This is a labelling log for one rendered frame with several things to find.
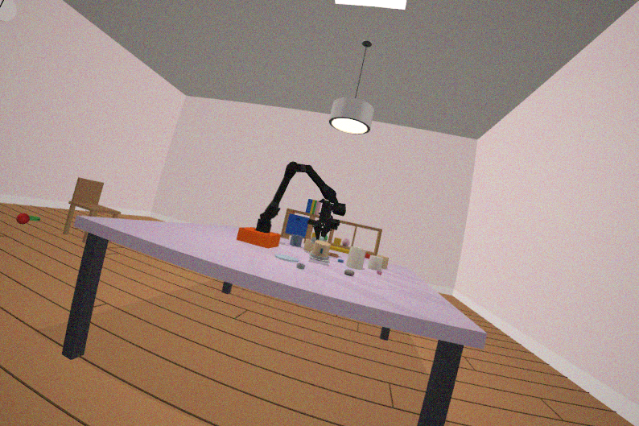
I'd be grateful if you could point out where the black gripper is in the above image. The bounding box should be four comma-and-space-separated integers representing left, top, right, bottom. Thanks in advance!
307, 211, 338, 241

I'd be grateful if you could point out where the dark grey cylinder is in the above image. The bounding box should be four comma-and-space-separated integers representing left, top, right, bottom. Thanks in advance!
290, 234, 303, 247

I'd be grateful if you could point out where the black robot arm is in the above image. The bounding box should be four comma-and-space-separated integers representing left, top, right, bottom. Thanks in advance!
255, 162, 346, 233

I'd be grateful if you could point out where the grey open cylinder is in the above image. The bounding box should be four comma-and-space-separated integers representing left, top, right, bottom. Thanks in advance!
346, 246, 366, 270

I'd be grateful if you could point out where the grey cylinder with beige top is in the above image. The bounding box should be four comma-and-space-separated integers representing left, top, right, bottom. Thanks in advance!
368, 255, 383, 271

